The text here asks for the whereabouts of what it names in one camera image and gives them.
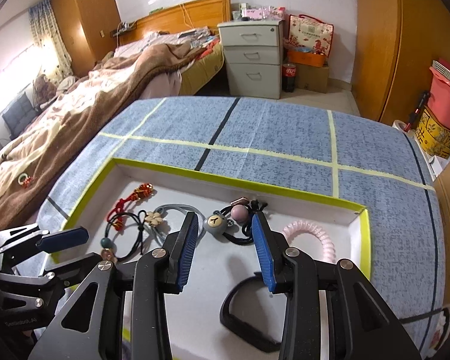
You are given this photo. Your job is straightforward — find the wooden wardrobe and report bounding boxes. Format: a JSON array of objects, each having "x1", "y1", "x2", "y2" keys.
[{"x1": 352, "y1": 0, "x2": 450, "y2": 125}]

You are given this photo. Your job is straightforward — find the brown fleece blanket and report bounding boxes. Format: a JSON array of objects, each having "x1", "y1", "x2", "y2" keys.
[{"x1": 0, "y1": 41, "x2": 203, "y2": 231}]

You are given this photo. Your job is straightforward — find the yellow patterned tin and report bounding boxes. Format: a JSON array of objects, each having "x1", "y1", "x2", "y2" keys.
[{"x1": 415, "y1": 106, "x2": 450, "y2": 159}]

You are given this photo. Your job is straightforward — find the floral curtain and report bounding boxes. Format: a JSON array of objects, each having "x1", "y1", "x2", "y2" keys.
[{"x1": 28, "y1": 0, "x2": 73, "y2": 84}]

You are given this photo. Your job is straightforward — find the red knotted cord bracelet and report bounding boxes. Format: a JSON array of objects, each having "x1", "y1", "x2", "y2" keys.
[{"x1": 105, "y1": 182, "x2": 158, "y2": 232}]

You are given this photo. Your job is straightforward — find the green shallow cardboard box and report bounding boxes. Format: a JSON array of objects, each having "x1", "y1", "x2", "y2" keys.
[{"x1": 51, "y1": 158, "x2": 371, "y2": 359}]

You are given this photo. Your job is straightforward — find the corner wooden cabinet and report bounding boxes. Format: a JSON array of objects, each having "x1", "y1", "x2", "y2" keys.
[{"x1": 51, "y1": 0, "x2": 120, "y2": 77}]

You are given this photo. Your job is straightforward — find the pink items on cabinet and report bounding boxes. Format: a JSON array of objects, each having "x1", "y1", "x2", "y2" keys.
[{"x1": 232, "y1": 2, "x2": 285, "y2": 21}]

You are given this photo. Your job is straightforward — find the bear and ball hair tie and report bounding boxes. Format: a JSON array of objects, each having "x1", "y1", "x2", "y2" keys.
[{"x1": 203, "y1": 195, "x2": 269, "y2": 246}]

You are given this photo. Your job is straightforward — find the pink plastic tub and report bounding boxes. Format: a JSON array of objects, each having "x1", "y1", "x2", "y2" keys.
[{"x1": 427, "y1": 67, "x2": 450, "y2": 129}]

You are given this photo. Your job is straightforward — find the blue patterned bed sheet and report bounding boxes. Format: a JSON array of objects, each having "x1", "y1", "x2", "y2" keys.
[{"x1": 38, "y1": 97, "x2": 445, "y2": 352}]

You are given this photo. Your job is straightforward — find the grey drawer cabinet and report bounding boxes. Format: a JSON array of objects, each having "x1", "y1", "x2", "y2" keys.
[{"x1": 218, "y1": 19, "x2": 283, "y2": 100}]

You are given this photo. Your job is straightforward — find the blue-grey flower hair tie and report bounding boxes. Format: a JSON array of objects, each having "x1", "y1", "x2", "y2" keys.
[{"x1": 142, "y1": 203, "x2": 208, "y2": 251}]

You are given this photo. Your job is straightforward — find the wooden headboard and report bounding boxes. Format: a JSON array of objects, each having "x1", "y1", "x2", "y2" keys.
[{"x1": 118, "y1": 0, "x2": 232, "y2": 46}]

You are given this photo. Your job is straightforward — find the black smart band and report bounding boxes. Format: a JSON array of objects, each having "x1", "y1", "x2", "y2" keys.
[{"x1": 218, "y1": 274, "x2": 290, "y2": 354}]

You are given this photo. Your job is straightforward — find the red white gift bag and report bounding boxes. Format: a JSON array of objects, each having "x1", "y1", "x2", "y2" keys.
[{"x1": 287, "y1": 14, "x2": 334, "y2": 58}]

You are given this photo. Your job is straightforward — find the black beaded hair tie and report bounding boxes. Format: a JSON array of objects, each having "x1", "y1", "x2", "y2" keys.
[{"x1": 100, "y1": 209, "x2": 148, "y2": 265}]

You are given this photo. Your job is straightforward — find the orange box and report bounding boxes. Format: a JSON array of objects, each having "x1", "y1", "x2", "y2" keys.
[{"x1": 287, "y1": 49, "x2": 327, "y2": 68}]

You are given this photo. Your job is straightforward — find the pink spiral hair tie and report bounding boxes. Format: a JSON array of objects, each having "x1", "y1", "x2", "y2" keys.
[{"x1": 281, "y1": 218, "x2": 338, "y2": 265}]

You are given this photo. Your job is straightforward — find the cola bottle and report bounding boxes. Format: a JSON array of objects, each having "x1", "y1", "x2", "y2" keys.
[{"x1": 282, "y1": 63, "x2": 297, "y2": 93}]

